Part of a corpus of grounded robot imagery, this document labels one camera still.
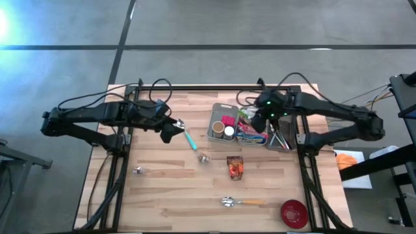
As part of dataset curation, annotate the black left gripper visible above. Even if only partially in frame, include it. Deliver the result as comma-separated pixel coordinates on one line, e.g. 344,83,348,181
128,102,185,144

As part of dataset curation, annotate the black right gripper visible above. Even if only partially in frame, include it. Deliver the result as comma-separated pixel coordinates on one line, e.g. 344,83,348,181
250,90,291,134

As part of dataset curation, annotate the red ramen packet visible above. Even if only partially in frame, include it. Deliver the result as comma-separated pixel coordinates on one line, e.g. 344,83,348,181
237,122,261,135

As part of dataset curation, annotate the blue yellow snack bag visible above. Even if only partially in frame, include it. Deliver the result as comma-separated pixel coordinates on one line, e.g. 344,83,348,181
236,131,268,146

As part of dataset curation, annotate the teal-handled silver spoon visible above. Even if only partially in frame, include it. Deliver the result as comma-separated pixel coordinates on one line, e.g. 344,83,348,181
174,118,199,151

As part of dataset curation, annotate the thin orange-red handled utensil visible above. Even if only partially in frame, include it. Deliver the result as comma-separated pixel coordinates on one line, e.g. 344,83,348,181
276,129,287,150

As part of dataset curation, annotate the red-lid spice container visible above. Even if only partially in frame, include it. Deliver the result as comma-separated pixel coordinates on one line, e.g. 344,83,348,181
222,115,237,128

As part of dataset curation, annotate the gold-lid nori furikake jar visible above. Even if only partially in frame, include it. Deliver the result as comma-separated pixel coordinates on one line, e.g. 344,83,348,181
211,120,226,139

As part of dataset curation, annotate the orange brown snack packet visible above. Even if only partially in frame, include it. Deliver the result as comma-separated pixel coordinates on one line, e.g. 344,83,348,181
226,155,245,182

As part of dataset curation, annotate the orange object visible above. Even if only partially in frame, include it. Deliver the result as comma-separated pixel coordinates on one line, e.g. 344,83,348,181
335,153,359,171

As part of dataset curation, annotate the red and black bowl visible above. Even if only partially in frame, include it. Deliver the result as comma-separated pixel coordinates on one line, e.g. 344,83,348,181
280,199,309,229

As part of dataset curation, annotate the white paper sheet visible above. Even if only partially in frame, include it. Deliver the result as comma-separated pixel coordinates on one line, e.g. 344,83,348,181
333,148,373,190

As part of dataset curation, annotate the white plastic tub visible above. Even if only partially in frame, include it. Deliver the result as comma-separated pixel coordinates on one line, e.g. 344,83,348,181
369,145,400,160

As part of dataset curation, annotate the black equipment stand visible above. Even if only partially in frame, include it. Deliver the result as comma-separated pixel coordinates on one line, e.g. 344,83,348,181
339,70,416,228

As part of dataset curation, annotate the grey metal stand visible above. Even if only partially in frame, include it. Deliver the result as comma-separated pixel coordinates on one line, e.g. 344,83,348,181
0,138,53,234

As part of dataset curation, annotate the white plastic handled bin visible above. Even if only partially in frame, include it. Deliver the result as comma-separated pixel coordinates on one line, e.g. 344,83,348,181
235,105,270,148
205,101,241,144

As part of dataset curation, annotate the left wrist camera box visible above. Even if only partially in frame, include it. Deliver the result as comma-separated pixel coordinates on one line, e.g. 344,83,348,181
155,99,171,115

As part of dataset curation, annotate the grey plastic handled bin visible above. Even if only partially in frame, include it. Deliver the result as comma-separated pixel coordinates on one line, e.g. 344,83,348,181
265,118,297,153

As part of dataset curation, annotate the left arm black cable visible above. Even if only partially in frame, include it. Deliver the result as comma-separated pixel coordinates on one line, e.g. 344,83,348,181
57,77,174,113

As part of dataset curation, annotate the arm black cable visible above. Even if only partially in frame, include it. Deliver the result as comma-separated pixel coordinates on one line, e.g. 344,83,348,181
235,71,345,108
57,77,174,113

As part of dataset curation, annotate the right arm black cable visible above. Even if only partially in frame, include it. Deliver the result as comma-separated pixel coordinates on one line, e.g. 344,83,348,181
235,71,345,108

